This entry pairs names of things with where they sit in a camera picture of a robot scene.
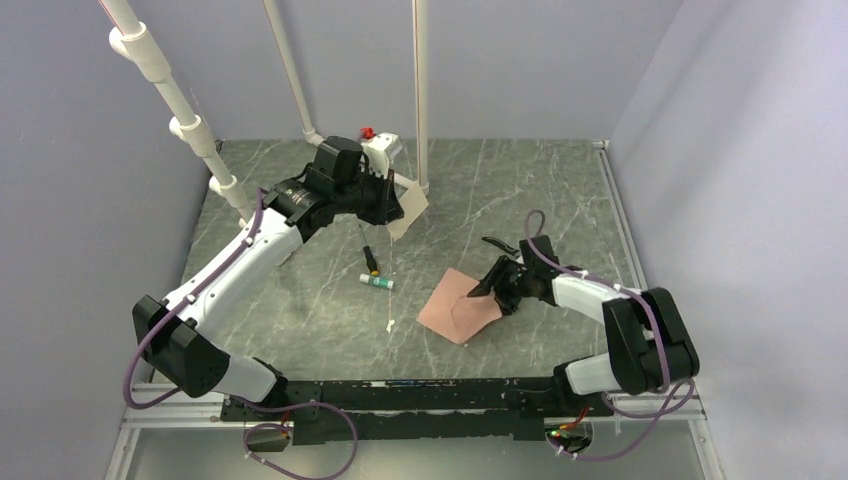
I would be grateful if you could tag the green glue stick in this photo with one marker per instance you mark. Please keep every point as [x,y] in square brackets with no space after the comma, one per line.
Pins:
[376,281]

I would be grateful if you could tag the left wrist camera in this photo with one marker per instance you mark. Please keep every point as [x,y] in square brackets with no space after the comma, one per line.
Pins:
[380,148]

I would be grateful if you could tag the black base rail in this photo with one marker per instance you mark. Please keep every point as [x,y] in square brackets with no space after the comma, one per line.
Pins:
[521,408]

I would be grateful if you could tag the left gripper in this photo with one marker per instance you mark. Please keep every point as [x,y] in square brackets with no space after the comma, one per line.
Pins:
[388,207]

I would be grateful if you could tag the black pliers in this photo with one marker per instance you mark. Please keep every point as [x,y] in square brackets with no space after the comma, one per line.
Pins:
[503,246]

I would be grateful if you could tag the tan paper letter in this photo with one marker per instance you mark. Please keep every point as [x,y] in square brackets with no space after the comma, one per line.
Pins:
[413,203]

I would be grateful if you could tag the pink envelope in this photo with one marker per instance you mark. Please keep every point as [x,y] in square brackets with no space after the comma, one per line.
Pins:
[452,314]

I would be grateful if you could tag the aluminium side rail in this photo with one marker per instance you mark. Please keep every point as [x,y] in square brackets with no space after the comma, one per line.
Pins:
[600,151]

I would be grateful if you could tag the black yellow screwdriver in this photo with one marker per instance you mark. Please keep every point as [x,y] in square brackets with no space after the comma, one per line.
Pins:
[371,262]

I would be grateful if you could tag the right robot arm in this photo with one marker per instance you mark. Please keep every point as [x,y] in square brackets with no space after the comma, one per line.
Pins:
[648,345]

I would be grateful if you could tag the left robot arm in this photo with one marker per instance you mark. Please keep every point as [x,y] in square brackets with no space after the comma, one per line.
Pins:
[346,177]

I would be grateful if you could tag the white PVC pipe frame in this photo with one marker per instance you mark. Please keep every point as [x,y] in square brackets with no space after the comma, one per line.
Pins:
[132,39]

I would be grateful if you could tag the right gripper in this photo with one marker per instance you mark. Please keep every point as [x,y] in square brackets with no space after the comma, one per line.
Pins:
[496,277]

